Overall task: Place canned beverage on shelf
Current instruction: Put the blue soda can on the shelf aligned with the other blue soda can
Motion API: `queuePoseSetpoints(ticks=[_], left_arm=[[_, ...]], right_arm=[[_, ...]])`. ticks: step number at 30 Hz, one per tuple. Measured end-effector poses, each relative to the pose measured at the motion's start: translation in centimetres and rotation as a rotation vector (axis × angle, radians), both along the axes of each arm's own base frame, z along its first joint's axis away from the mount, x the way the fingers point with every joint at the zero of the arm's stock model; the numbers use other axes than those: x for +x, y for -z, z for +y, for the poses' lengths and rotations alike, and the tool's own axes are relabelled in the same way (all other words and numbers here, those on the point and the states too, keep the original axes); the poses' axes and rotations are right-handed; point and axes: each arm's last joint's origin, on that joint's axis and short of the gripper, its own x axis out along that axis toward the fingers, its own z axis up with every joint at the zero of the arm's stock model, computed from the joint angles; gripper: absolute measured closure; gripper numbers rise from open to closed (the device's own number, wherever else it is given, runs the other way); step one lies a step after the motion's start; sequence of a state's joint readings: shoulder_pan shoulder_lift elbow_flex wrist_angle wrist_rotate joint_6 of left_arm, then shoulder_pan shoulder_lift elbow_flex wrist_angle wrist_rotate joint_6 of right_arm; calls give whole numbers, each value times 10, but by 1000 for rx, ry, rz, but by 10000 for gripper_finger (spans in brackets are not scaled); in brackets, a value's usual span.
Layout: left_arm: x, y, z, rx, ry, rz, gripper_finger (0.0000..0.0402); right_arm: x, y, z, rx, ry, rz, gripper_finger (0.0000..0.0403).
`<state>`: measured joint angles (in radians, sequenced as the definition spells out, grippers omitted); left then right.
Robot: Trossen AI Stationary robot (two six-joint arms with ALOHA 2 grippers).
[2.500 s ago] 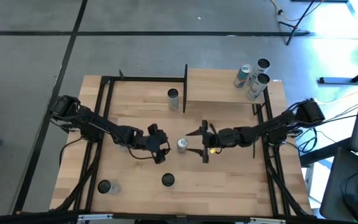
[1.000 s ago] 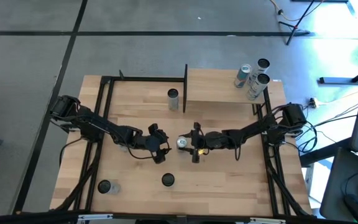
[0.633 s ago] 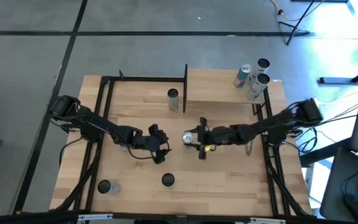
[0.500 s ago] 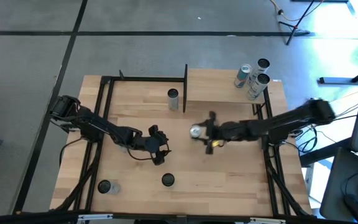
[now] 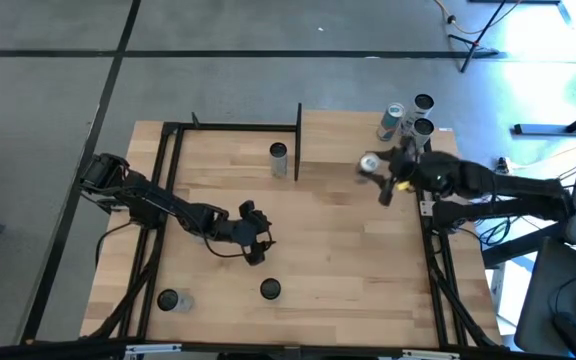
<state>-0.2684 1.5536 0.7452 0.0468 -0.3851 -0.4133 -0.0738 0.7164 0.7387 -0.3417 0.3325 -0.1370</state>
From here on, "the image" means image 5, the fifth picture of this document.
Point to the wooden shelf board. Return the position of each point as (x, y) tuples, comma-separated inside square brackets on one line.
[(338, 137)]

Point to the black tripod stand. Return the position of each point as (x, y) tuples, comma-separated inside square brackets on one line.
[(473, 46)]

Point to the silver-lid blue beverage can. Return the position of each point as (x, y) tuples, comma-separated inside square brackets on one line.
[(390, 122), (369, 162)]

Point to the black metal table frame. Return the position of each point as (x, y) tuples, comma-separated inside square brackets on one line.
[(238, 127)]

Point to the pineapple print beverage can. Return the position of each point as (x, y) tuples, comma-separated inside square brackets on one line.
[(270, 289)]

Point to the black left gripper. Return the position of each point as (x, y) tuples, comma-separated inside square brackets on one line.
[(243, 233)]

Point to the black shelf side support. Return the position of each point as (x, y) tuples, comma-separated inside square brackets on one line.
[(298, 150)]

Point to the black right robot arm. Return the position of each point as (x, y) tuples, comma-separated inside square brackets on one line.
[(508, 185)]

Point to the black-lid silver beverage can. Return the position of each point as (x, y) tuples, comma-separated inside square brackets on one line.
[(278, 162)]

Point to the black desk leg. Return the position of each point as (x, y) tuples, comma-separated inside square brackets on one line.
[(518, 247)]

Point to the palm print beverage can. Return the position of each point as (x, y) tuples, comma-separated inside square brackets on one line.
[(168, 300)]

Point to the black-lid white beverage can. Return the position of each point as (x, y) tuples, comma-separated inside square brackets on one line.
[(423, 129), (420, 107)]

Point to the silver metal bracket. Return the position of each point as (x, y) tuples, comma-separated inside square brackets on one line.
[(153, 348), (430, 355)]

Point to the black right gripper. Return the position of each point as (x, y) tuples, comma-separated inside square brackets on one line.
[(425, 172)]

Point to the black stand base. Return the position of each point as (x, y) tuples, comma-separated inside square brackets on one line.
[(538, 129)]

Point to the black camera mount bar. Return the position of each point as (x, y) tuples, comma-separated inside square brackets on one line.
[(68, 350)]

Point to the black computer mouse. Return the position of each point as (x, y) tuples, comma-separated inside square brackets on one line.
[(575, 332)]

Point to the small white bracket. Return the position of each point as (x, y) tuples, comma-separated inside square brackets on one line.
[(425, 207)]

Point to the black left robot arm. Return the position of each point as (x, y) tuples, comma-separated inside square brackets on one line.
[(168, 202)]

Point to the small power plug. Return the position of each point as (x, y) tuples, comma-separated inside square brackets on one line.
[(503, 164)]

